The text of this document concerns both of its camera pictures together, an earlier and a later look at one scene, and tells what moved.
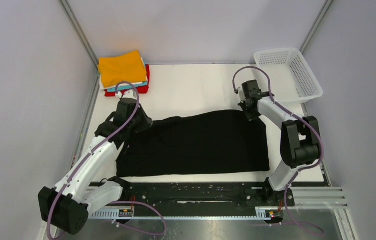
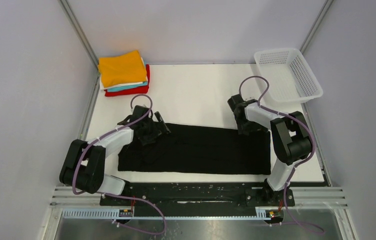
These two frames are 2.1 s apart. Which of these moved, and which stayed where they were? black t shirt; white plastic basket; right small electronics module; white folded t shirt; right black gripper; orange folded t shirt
Moved: black t shirt; right black gripper
Stayed: right small electronics module; white plastic basket; white folded t shirt; orange folded t shirt
